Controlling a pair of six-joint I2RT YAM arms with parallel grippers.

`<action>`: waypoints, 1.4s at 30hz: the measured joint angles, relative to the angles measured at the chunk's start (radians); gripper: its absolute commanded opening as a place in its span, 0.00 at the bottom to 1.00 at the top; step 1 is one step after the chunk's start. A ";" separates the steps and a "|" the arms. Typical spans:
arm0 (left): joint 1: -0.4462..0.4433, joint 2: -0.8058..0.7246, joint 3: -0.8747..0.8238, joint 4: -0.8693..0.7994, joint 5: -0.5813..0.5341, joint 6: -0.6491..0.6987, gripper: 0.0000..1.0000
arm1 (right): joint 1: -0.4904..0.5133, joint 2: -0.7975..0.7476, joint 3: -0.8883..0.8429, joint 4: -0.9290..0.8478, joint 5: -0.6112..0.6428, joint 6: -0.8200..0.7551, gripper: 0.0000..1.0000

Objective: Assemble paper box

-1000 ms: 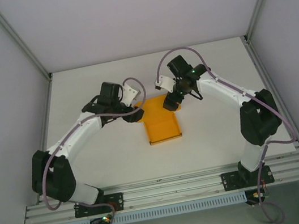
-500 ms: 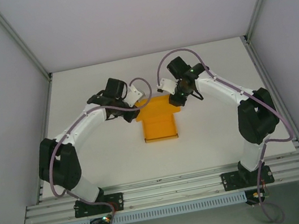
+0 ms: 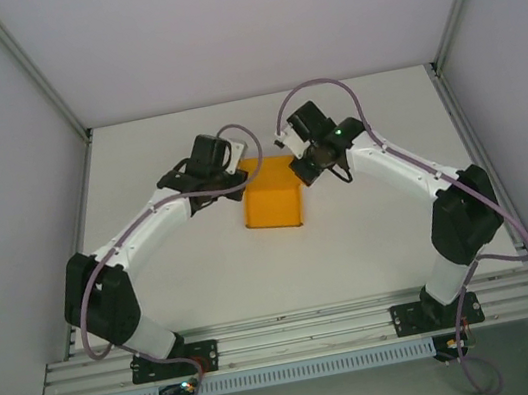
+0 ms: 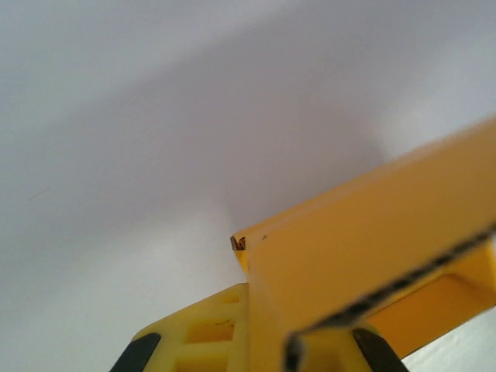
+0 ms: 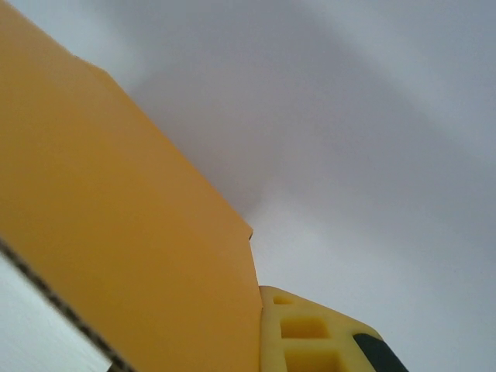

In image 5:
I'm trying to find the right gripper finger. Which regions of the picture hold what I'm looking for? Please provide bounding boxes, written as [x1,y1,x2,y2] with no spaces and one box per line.
[257,285,410,372]

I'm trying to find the orange cardboard paper box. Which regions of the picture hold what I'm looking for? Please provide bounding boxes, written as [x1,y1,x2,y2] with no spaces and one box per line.
[0,0,264,372]

